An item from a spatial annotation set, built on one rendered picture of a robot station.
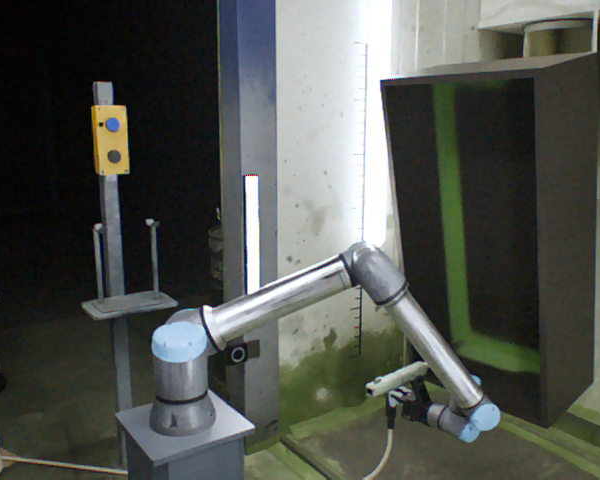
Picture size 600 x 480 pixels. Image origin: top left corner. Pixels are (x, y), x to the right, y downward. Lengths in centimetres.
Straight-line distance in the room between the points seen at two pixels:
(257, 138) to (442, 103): 75
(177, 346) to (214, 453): 32
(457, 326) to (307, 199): 88
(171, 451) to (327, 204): 145
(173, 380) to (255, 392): 110
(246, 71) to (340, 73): 48
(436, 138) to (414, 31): 80
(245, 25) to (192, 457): 162
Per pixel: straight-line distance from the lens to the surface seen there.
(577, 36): 326
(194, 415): 171
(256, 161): 248
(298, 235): 263
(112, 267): 250
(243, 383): 269
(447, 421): 212
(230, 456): 176
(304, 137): 261
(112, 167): 239
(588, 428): 308
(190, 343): 165
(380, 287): 168
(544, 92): 182
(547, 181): 188
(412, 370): 233
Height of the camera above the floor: 148
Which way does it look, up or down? 12 degrees down
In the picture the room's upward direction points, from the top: straight up
